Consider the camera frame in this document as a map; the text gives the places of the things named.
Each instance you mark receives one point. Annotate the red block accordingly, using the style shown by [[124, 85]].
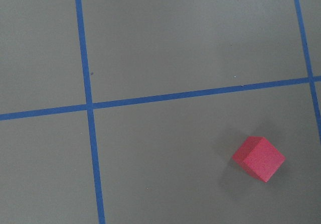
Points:
[[258, 158]]

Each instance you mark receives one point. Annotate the brown paper table mat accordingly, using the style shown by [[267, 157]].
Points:
[[129, 111]]

